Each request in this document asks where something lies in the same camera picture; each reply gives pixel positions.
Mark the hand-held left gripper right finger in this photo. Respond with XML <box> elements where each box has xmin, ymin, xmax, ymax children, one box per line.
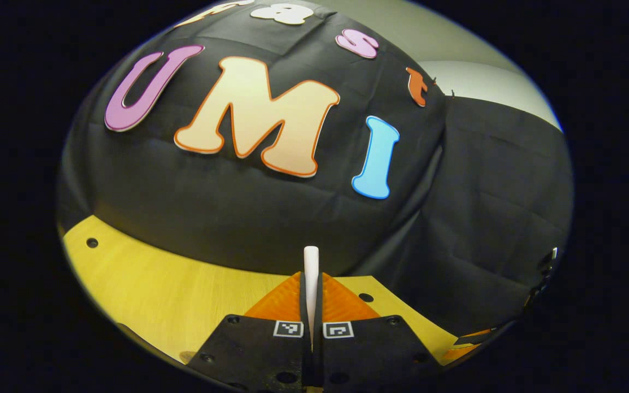
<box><xmin>314</xmin><ymin>271</ymin><xmax>443</xmax><ymax>389</ymax></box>

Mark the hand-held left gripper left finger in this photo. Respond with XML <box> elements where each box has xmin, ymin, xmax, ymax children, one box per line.
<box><xmin>186</xmin><ymin>271</ymin><xmax>315</xmax><ymax>393</ymax></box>

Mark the pale pink toothbrush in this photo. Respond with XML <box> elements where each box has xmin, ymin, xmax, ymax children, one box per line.
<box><xmin>303</xmin><ymin>246</ymin><xmax>321</xmax><ymax>353</ymax></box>

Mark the black backdrop cloth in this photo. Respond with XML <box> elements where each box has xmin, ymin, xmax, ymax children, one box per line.
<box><xmin>55</xmin><ymin>0</ymin><xmax>574</xmax><ymax>339</ymax></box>

